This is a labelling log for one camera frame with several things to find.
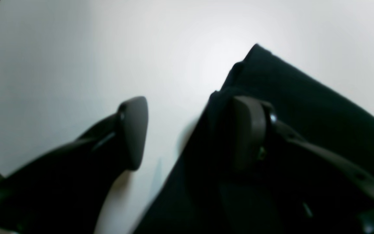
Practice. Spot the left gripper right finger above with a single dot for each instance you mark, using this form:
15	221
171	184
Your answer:
316	190

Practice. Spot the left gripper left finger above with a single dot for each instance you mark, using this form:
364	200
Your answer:
63	191

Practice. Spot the black T-shirt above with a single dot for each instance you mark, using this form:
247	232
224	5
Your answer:
204	195

